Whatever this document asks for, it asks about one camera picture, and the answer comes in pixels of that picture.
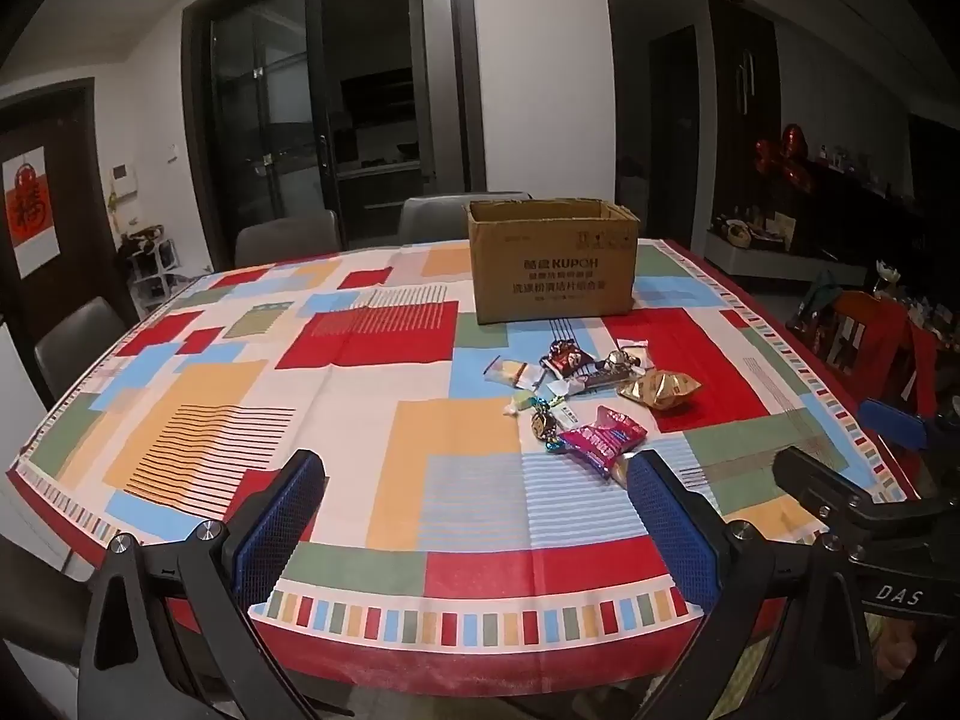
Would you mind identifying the dark cabinet door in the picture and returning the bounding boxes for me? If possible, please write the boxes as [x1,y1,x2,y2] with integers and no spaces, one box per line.
[709,0,781,230]

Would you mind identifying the blue foil wrapped candy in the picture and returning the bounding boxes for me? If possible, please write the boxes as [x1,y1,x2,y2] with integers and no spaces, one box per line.
[529,403,569,457]

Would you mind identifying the grey chair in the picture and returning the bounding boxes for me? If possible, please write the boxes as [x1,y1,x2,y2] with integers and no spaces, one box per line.
[0,532,98,668]
[235,210,342,269]
[34,296,128,406]
[397,193,533,245]

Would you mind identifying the brown red chocolate packet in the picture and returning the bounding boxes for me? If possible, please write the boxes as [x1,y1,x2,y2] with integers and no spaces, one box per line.
[541,340,593,376]

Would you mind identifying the red balloons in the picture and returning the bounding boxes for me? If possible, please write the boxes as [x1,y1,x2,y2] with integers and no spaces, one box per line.
[754,126,826,188]

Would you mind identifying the white low sideboard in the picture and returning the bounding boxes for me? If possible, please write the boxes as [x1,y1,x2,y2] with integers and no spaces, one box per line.
[705,229,886,278]

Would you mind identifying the white shoe rack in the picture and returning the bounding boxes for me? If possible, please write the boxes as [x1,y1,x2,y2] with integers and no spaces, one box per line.
[116,225,185,316]

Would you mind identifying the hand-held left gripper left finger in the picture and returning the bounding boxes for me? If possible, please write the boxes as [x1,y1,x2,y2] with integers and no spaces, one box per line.
[79,450,353,720]

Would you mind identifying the colourful patchwork tablecloth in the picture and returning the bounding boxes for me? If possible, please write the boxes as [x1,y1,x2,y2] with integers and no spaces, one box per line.
[7,238,927,691]

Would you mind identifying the pink red snack packet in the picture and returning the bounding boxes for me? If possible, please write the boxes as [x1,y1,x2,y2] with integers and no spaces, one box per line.
[556,405,647,479]

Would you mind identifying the black and white bar packet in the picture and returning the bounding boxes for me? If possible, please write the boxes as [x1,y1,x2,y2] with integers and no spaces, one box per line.
[570,364,646,395]

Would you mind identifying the gold foil snack packet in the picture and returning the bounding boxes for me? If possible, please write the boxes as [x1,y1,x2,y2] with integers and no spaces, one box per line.
[619,370,702,412]

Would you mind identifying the red wall poster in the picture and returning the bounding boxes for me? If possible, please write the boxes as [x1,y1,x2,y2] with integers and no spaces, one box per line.
[4,150,61,278]

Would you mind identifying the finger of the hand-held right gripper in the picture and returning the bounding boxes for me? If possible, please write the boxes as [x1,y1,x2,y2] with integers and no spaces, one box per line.
[772,448,880,530]
[859,397,960,466]

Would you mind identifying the green bag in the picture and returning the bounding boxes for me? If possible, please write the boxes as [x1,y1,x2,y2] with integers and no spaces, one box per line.
[795,270,848,316]

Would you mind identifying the sliding glass door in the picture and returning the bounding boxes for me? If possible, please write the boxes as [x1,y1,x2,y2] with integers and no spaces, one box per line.
[184,0,481,256]

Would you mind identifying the red chair with bags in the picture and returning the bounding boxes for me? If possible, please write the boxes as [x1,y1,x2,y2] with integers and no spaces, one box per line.
[787,289,938,406]

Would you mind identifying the brown cardboard box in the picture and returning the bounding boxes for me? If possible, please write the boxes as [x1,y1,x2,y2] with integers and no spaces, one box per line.
[466,199,640,325]

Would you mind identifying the white refrigerator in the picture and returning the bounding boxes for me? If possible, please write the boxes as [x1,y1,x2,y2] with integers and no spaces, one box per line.
[409,0,470,196]

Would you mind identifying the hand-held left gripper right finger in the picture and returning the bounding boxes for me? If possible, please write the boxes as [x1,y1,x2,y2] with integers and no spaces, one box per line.
[626,450,877,720]

